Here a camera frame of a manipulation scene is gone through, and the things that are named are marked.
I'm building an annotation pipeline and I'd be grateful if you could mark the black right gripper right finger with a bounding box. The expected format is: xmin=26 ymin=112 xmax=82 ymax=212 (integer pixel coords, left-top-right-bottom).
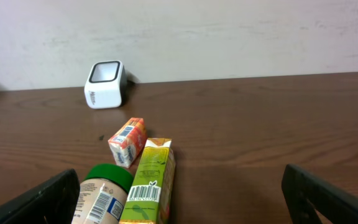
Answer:
xmin=282 ymin=164 xmax=358 ymax=224

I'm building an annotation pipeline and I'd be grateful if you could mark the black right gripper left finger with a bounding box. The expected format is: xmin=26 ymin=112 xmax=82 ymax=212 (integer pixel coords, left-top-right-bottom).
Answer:
xmin=0 ymin=169 xmax=80 ymax=224

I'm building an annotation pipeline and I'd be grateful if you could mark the green lid spice jar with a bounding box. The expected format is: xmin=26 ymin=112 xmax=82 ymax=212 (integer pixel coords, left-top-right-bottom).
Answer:
xmin=71 ymin=164 xmax=134 ymax=224

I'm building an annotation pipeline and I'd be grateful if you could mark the orange tissue packet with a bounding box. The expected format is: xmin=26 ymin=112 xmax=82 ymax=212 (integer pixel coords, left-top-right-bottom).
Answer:
xmin=108 ymin=118 xmax=147 ymax=168

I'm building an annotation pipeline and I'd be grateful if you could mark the green juice carton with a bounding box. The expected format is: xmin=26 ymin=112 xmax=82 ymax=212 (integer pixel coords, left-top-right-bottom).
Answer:
xmin=119 ymin=138 xmax=176 ymax=224

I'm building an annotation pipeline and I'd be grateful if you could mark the white barcode scanner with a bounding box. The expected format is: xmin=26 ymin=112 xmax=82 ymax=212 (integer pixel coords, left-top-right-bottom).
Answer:
xmin=84 ymin=60 xmax=127 ymax=110

